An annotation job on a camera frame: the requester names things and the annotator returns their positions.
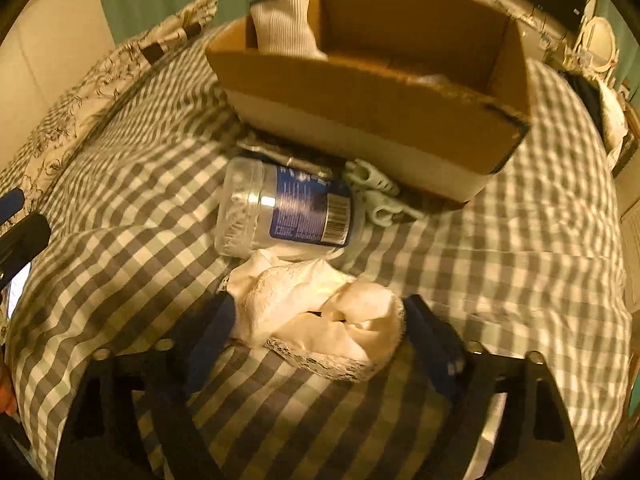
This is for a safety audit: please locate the floral print pillow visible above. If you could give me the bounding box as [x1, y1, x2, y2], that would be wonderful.
[0, 0, 220, 203]

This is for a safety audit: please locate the white plastic clip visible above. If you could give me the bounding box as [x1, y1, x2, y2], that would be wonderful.
[344, 158, 427, 227]

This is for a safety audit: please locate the dark cloth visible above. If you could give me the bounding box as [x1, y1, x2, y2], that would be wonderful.
[567, 71, 628, 161]

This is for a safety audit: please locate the brown cardboard box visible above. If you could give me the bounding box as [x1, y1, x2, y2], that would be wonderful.
[205, 0, 532, 207]

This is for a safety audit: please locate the white ribbed sock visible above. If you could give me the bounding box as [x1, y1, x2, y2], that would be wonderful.
[249, 0, 329, 62]

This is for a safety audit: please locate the silver foil packet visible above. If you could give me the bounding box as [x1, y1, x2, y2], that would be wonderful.
[237, 139, 335, 181]

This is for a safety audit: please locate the grey white checked blanket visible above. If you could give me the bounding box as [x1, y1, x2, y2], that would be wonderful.
[0, 30, 633, 480]

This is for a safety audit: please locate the person's left hand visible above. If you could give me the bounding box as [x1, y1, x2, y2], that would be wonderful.
[0, 360, 19, 417]

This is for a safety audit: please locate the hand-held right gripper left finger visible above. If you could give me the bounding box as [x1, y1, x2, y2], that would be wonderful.
[55, 292, 236, 480]

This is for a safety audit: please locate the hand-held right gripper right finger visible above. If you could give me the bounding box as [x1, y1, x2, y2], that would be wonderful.
[402, 294, 583, 480]

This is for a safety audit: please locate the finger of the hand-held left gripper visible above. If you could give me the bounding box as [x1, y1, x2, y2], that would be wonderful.
[0, 187, 25, 228]

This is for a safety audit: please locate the white round mirror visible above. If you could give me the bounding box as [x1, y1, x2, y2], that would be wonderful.
[574, 16, 620, 80]

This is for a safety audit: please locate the clear plastic jar blue label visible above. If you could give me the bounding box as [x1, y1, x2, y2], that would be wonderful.
[214, 156, 354, 259]

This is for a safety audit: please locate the cream padded headboard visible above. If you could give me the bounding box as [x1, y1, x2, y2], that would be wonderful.
[0, 0, 117, 173]

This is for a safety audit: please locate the cream lace-trimmed satin cloth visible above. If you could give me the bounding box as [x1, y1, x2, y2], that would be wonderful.
[219, 247, 407, 384]

